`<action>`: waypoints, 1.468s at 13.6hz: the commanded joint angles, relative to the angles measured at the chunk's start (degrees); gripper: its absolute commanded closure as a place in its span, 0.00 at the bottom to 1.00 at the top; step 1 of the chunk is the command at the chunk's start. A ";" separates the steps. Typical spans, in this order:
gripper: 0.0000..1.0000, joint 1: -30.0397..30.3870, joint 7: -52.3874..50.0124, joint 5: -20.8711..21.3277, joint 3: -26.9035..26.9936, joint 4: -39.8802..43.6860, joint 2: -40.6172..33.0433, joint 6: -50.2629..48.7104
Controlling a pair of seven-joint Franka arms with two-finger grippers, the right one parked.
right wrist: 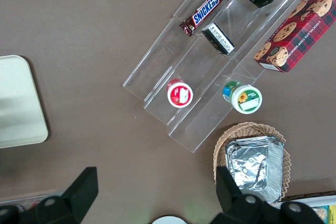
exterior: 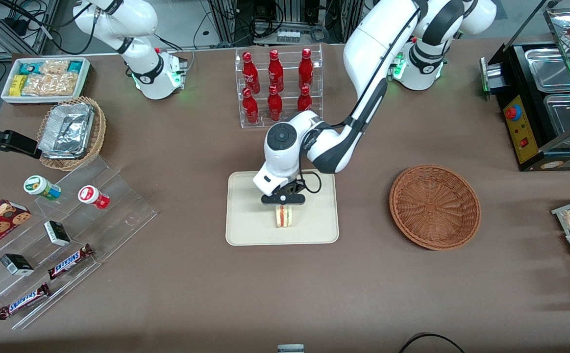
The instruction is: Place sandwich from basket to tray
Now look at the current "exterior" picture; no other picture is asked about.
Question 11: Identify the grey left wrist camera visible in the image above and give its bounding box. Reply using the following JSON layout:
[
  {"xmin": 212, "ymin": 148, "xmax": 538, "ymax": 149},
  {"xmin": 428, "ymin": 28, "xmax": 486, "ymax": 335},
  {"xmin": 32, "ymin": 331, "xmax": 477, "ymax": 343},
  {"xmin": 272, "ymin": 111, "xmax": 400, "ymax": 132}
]
[{"xmin": 261, "ymin": 194, "xmax": 306, "ymax": 205}]

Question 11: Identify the clear acrylic stepped stand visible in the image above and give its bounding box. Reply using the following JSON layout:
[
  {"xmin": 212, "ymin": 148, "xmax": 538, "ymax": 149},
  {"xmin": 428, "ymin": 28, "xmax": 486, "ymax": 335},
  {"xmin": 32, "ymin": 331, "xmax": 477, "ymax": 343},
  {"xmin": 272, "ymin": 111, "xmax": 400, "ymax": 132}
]
[{"xmin": 0, "ymin": 156, "xmax": 158, "ymax": 330}]

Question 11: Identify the red lidded cup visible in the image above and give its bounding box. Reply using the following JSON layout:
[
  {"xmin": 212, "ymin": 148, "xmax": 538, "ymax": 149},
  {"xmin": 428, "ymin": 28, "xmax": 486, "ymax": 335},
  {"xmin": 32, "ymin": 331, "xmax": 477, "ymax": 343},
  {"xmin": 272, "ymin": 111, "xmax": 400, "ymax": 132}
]
[{"xmin": 78, "ymin": 185, "xmax": 111, "ymax": 210}]

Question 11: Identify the light wicker basket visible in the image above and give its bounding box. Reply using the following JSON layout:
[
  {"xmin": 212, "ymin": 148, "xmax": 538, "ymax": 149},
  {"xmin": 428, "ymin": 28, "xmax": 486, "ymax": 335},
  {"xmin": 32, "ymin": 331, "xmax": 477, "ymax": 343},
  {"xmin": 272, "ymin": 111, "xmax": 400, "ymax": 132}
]
[{"xmin": 37, "ymin": 96, "xmax": 107, "ymax": 172}]

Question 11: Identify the black food warmer machine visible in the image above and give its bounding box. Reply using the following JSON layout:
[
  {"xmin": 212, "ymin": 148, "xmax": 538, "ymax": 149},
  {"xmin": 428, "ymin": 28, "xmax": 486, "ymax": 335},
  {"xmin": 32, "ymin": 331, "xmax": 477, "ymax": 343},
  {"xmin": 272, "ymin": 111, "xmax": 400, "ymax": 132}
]
[{"xmin": 480, "ymin": 0, "xmax": 570, "ymax": 172}]

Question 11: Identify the snickers bar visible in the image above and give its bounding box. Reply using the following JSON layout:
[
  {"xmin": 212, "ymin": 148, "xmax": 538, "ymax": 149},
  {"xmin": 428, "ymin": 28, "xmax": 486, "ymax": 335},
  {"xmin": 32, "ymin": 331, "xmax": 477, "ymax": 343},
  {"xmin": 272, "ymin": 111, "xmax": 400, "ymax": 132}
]
[
  {"xmin": 0, "ymin": 282, "xmax": 51, "ymax": 321},
  {"xmin": 48, "ymin": 244, "xmax": 95, "ymax": 280}
]

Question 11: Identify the white snack bin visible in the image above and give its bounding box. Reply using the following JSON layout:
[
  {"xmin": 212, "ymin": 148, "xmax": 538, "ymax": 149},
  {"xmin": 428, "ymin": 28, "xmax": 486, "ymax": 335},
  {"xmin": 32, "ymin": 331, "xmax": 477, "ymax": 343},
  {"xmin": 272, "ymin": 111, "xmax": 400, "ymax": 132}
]
[{"xmin": 0, "ymin": 57, "xmax": 91, "ymax": 105}]

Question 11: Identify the green lidded cup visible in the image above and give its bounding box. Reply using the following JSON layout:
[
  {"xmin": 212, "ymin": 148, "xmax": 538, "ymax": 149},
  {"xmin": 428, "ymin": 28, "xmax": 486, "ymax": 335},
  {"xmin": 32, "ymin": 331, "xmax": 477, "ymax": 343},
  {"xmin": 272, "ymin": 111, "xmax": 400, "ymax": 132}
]
[{"xmin": 24, "ymin": 175, "xmax": 62, "ymax": 201}]

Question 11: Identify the clear acrylic bottle rack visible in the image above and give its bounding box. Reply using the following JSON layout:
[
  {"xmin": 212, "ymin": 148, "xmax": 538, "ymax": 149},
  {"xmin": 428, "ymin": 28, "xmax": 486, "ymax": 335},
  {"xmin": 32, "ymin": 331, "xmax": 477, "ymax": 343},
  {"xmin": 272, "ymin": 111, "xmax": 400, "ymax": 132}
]
[{"xmin": 235, "ymin": 44, "xmax": 323, "ymax": 129}]

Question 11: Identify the black cable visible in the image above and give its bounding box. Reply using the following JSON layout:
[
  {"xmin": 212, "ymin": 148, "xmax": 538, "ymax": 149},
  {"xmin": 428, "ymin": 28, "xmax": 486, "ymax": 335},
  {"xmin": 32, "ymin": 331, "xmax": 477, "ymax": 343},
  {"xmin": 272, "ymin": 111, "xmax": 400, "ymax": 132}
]
[{"xmin": 398, "ymin": 333, "xmax": 467, "ymax": 353}]

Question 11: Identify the red cola bottle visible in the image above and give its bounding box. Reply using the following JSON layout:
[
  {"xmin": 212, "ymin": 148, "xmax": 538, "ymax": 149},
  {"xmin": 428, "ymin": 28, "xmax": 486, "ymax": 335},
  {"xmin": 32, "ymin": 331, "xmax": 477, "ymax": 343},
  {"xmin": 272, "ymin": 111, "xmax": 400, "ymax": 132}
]
[
  {"xmin": 268, "ymin": 50, "xmax": 284, "ymax": 92},
  {"xmin": 267, "ymin": 85, "xmax": 283, "ymax": 122},
  {"xmin": 242, "ymin": 51, "xmax": 261, "ymax": 94},
  {"xmin": 242, "ymin": 88, "xmax": 260, "ymax": 125},
  {"xmin": 297, "ymin": 86, "xmax": 313, "ymax": 113},
  {"xmin": 298, "ymin": 48, "xmax": 314, "ymax": 90}
]

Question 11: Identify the cream plastic tray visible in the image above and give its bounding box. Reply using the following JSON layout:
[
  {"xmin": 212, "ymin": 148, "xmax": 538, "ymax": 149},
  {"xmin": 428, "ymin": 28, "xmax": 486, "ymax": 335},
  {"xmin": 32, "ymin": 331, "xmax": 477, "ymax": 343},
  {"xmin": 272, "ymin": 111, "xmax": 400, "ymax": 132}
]
[{"xmin": 225, "ymin": 169, "xmax": 340, "ymax": 246}]

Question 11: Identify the triangular sandwich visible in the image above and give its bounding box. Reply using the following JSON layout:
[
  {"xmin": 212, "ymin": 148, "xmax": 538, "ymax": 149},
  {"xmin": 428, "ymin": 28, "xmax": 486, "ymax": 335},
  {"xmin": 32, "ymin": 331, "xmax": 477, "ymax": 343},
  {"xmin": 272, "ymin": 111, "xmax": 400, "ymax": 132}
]
[{"xmin": 274, "ymin": 204, "xmax": 295, "ymax": 229}]

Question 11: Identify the small black white box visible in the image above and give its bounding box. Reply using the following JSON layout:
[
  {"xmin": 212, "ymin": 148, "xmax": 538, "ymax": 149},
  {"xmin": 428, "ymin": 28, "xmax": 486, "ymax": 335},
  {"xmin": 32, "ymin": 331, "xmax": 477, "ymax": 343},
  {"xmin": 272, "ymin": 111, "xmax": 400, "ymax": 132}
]
[
  {"xmin": 44, "ymin": 220, "xmax": 72, "ymax": 247},
  {"xmin": 0, "ymin": 253, "xmax": 35, "ymax": 277}
]

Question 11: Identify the clear bag of crackers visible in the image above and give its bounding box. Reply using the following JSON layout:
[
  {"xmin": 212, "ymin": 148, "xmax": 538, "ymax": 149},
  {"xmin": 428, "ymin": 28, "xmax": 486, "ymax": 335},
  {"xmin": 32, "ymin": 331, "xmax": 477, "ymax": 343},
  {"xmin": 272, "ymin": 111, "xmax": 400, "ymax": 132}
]
[
  {"xmin": 22, "ymin": 73, "xmax": 78, "ymax": 97},
  {"xmin": 40, "ymin": 59, "xmax": 70, "ymax": 76}
]

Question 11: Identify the stack of foil trays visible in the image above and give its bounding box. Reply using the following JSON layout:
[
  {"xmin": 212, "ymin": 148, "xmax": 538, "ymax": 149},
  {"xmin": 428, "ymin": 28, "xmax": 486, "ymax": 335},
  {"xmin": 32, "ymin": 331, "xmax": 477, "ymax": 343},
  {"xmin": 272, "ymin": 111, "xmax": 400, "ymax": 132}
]
[{"xmin": 38, "ymin": 102, "xmax": 95, "ymax": 159}]

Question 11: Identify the brown wicker basket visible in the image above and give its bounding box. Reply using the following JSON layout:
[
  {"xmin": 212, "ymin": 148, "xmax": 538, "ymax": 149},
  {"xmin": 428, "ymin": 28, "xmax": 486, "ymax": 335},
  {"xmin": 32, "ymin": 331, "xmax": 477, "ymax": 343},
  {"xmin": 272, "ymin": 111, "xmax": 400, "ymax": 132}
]
[{"xmin": 389, "ymin": 164, "xmax": 481, "ymax": 251}]

